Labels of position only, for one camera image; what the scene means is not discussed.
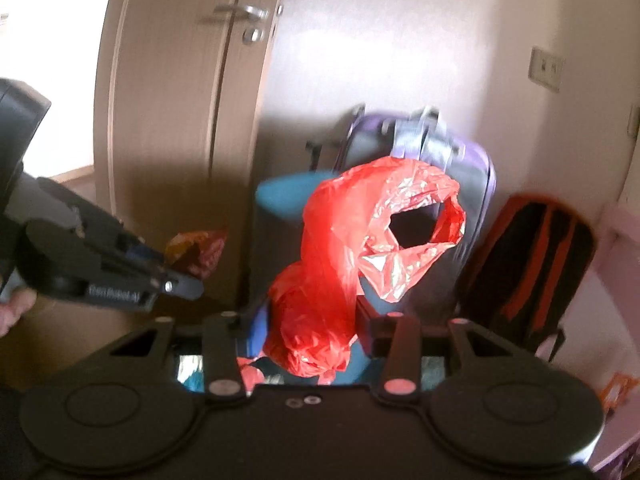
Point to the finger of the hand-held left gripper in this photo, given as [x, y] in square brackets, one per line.
[135, 249]
[180, 287]

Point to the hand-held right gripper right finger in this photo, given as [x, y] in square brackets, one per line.
[367, 332]

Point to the black orange backpack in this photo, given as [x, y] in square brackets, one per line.
[530, 270]

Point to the silver door lock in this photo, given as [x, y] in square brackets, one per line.
[254, 35]

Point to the person's left hand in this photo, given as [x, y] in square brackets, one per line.
[15, 310]

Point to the beige wall switch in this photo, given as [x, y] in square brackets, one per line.
[546, 67]

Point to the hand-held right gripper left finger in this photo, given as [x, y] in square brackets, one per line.
[252, 330]

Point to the blue bin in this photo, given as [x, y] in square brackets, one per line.
[285, 192]

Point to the beige wooden door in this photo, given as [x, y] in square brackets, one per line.
[170, 110]

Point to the red plastic bag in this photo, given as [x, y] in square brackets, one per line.
[340, 240]

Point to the orange snack packet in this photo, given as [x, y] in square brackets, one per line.
[200, 255]

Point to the small orange toy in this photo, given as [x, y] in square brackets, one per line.
[620, 392]

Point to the pink furniture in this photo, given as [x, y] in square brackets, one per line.
[615, 300]

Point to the purple suitcase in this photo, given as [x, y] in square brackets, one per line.
[470, 175]

